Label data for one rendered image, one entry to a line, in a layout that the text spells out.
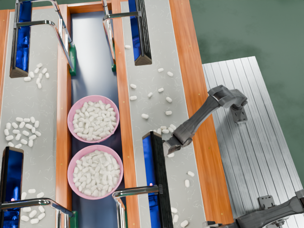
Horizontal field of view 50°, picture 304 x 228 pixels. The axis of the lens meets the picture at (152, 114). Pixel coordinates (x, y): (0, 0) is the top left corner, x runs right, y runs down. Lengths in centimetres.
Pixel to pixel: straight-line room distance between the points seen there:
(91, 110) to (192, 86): 55
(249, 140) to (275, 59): 127
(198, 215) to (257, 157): 45
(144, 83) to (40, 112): 58
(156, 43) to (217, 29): 115
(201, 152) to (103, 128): 52
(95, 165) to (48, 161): 23
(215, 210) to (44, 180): 82
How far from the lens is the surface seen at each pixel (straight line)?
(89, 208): 168
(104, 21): 161
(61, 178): 165
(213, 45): 291
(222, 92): 148
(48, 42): 206
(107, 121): 174
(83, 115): 176
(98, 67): 197
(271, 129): 187
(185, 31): 199
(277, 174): 180
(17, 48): 161
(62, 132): 173
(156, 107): 174
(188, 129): 145
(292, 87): 286
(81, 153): 168
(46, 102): 185
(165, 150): 144
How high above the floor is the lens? 231
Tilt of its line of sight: 65 degrees down
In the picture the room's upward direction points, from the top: 2 degrees counter-clockwise
